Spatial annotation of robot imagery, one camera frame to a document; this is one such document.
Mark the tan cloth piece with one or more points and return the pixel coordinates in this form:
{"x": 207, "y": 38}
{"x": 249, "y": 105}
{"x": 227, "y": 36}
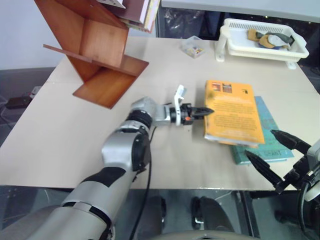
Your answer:
{"x": 253, "y": 34}

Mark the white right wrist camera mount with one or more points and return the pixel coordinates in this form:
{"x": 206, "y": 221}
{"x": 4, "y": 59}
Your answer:
{"x": 314, "y": 153}

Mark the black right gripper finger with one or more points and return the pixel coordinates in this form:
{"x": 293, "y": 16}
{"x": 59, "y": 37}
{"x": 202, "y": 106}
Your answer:
{"x": 290, "y": 140}
{"x": 265, "y": 170}

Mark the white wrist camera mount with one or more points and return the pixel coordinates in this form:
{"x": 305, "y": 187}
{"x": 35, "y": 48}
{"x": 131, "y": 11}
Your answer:
{"x": 314, "y": 153}
{"x": 179, "y": 100}

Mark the white plastic basket rack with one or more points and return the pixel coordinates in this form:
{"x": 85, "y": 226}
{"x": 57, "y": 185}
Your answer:
{"x": 265, "y": 50}

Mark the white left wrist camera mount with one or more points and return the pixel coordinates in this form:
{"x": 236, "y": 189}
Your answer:
{"x": 179, "y": 100}

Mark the maroon hardcover book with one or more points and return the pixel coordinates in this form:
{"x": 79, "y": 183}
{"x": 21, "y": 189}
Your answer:
{"x": 132, "y": 13}

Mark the black device on floor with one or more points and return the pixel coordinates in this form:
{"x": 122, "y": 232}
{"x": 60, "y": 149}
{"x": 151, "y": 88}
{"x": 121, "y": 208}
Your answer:
{"x": 18, "y": 102}

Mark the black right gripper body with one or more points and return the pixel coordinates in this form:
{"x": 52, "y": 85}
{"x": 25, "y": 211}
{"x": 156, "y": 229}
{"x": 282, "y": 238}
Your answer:
{"x": 298, "y": 171}

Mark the book with printed cover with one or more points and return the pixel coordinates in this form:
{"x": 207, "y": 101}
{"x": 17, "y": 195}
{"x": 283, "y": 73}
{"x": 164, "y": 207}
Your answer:
{"x": 112, "y": 2}

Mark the wooden bookshelf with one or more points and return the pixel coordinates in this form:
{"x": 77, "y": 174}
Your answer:
{"x": 100, "y": 57}

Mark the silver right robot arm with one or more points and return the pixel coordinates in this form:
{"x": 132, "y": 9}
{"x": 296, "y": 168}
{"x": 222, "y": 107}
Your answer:
{"x": 313, "y": 192}

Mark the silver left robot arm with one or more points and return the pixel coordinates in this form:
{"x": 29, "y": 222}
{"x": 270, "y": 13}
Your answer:
{"x": 117, "y": 152}

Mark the orange paperback book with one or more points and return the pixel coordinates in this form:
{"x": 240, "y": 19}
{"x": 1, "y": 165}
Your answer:
{"x": 231, "y": 112}

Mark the books on shelf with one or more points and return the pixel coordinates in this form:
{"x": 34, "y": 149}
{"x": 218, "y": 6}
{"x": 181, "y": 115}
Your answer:
{"x": 150, "y": 15}

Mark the clear plastic parts box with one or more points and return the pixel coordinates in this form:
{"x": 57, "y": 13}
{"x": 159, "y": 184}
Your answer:
{"x": 194, "y": 47}

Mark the yellow and blue cloth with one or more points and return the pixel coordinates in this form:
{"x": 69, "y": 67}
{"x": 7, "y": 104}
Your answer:
{"x": 265, "y": 41}

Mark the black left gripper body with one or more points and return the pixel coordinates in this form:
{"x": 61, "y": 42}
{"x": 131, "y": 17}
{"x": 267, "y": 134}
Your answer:
{"x": 186, "y": 114}

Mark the grey rounded robot body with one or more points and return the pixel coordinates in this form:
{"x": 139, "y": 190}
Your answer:
{"x": 200, "y": 236}

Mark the teal paperback book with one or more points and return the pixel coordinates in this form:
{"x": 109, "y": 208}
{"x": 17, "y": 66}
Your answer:
{"x": 270, "y": 140}

